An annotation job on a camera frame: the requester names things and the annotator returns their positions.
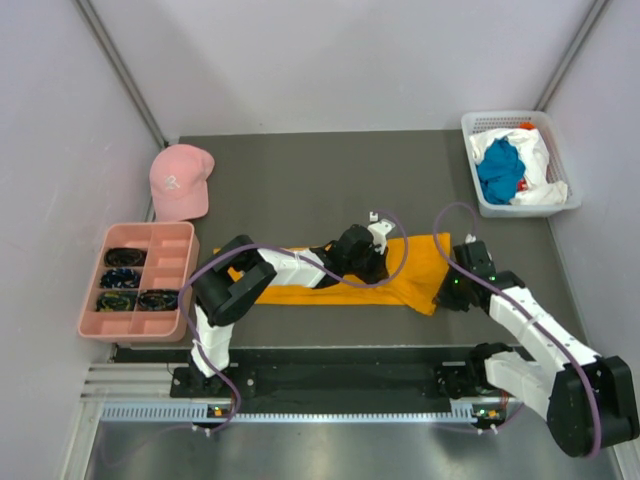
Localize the orange t shirt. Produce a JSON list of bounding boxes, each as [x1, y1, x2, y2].
[[208, 234, 451, 316]]

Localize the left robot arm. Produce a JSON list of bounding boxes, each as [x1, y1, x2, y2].
[[191, 219, 395, 397]]

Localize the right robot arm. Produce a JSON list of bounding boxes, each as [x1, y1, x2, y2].
[[435, 238, 639, 457]]

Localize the blue t shirt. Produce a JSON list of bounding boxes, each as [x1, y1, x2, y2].
[[477, 138, 525, 205]]

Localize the white t shirt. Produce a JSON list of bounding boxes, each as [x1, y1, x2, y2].
[[469, 128, 568, 206]]

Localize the white plastic laundry basket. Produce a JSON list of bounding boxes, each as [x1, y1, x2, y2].
[[461, 110, 581, 218]]

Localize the pink baseball cap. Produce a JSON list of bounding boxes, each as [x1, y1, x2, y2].
[[149, 144, 215, 222]]

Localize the dark patterned socks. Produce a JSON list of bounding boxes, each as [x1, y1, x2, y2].
[[137, 289, 179, 312]]

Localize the pink divided organizer tray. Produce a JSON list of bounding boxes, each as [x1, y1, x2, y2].
[[77, 222, 199, 344]]

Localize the blue patterned socks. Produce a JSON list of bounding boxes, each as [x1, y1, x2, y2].
[[99, 268, 141, 289]]

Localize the black folded socks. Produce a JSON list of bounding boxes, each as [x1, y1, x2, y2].
[[103, 247, 147, 268]]

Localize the green patterned socks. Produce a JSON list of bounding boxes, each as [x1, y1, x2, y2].
[[96, 290, 138, 313]]

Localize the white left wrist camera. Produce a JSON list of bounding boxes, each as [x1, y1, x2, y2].
[[367, 211, 396, 255]]

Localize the aluminium frame rail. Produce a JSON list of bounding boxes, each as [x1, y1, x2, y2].
[[79, 359, 626, 426]]

